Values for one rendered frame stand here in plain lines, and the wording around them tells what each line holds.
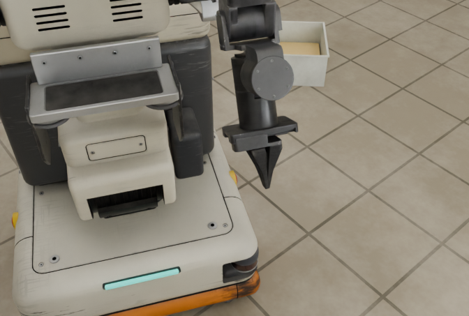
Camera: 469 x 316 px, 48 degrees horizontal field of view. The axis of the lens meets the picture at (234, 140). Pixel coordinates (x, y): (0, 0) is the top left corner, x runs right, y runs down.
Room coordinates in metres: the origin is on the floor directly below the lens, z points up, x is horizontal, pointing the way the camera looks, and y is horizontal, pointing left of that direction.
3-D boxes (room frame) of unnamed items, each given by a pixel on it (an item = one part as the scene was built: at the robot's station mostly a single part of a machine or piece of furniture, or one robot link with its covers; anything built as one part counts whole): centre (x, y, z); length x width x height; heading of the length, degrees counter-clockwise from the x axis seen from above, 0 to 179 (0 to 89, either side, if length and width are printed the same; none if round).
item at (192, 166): (0.91, 0.21, 0.45); 0.28 x 0.27 x 0.25; 105
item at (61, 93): (0.77, 0.24, 0.77); 0.28 x 0.16 x 0.22; 105
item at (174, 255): (1.05, 0.31, 0.16); 0.67 x 0.64 x 0.25; 15
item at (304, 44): (2.04, -0.30, 0.08); 0.30 x 0.22 x 0.16; 177
